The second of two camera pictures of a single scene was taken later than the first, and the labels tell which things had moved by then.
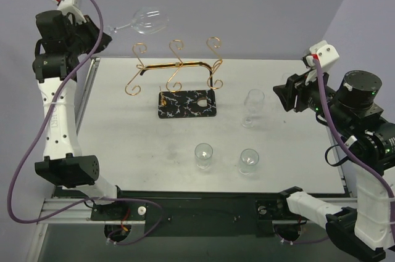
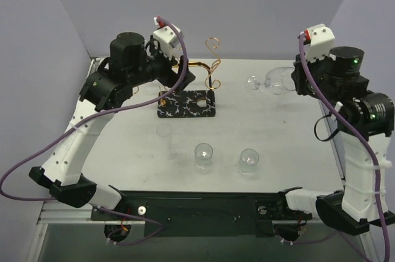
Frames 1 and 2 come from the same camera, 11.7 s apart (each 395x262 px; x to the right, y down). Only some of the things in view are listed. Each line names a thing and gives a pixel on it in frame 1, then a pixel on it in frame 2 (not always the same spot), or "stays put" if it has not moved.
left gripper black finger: (105, 41) -> (189, 77)
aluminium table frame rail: (78, 213) stays put
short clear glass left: (203, 152) stays put
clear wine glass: (253, 103) -> (279, 81)
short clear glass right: (249, 158) stays put
